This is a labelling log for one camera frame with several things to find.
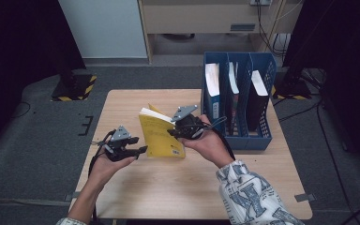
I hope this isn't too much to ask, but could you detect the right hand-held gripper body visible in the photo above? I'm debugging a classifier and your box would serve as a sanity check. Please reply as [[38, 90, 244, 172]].
[[170, 104, 206, 141]]

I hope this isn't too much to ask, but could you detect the right hand-held gripper cable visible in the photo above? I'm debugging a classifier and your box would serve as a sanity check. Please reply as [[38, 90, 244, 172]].
[[200, 115, 237, 162]]

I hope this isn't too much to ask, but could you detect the long grey floor tape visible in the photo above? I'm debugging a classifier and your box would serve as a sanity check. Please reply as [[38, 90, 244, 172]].
[[0, 197, 71, 208]]

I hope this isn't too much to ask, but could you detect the white power strip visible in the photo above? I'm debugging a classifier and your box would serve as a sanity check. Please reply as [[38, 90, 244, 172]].
[[249, 0, 273, 7]]

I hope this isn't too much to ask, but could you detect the person's left hand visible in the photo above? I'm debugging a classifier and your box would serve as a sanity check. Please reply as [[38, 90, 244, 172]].
[[88, 152, 138, 188]]

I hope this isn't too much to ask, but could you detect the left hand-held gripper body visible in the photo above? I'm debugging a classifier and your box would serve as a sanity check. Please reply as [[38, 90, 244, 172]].
[[102, 125, 133, 163]]

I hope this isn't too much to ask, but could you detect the hand-held gripper cable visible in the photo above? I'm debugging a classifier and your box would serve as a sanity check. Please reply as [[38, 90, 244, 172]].
[[87, 129, 115, 179], [200, 115, 237, 162]]

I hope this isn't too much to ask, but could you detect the long black floor cable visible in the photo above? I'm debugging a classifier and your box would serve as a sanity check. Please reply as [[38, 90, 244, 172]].
[[277, 99, 357, 225]]

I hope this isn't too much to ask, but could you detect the beige wooden desk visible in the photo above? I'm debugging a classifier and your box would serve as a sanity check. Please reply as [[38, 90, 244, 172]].
[[137, 0, 304, 65]]

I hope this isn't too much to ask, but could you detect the black hardcover book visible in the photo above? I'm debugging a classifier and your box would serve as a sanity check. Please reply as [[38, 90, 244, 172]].
[[247, 69, 270, 132]]

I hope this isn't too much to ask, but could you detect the dark blue book white label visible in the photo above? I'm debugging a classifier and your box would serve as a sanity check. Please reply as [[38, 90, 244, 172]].
[[204, 63, 222, 126]]

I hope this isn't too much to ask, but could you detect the yellow paperback book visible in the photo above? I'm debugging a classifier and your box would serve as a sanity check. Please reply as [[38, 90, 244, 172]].
[[138, 103, 187, 159]]

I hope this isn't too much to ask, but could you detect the grey label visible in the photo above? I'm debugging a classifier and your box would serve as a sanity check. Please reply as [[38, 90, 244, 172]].
[[230, 22, 257, 32]]

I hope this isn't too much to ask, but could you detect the pale grey cabinet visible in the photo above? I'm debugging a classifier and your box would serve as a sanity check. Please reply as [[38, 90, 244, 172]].
[[58, 0, 148, 59]]

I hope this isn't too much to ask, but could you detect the thin looped floor cable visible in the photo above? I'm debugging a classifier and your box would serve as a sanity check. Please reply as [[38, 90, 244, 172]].
[[10, 101, 32, 119]]

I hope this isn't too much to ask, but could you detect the blue illustrated cover book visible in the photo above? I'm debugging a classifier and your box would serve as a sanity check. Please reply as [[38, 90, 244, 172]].
[[228, 61, 241, 136]]

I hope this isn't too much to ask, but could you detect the black curtain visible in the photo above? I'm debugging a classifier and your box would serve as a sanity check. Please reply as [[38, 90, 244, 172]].
[[282, 0, 360, 176], [0, 0, 87, 158]]

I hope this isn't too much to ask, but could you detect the black cable bundle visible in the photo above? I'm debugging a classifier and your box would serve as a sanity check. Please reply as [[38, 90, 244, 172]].
[[256, 0, 294, 59]]

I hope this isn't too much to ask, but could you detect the left hand-held gripper cable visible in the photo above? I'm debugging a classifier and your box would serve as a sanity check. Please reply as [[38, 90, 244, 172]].
[[87, 129, 115, 179]]

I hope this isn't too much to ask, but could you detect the person's right hand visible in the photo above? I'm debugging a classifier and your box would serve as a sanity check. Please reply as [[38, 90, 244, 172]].
[[180, 113, 235, 170]]

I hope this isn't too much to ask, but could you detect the blue plastic file rack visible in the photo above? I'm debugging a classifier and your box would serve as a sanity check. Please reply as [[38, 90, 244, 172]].
[[201, 51, 278, 152]]

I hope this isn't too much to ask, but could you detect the black stand base hazard striped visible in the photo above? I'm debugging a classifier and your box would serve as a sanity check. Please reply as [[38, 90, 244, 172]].
[[50, 73, 98, 102], [271, 67, 313, 101]]

